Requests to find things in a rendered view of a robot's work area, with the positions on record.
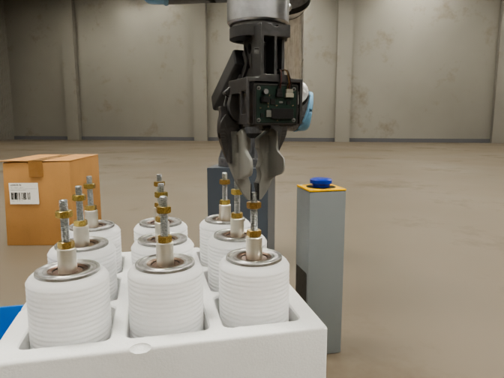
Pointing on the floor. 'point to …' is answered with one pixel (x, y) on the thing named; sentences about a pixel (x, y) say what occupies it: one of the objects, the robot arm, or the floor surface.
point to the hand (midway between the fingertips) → (252, 189)
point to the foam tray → (177, 346)
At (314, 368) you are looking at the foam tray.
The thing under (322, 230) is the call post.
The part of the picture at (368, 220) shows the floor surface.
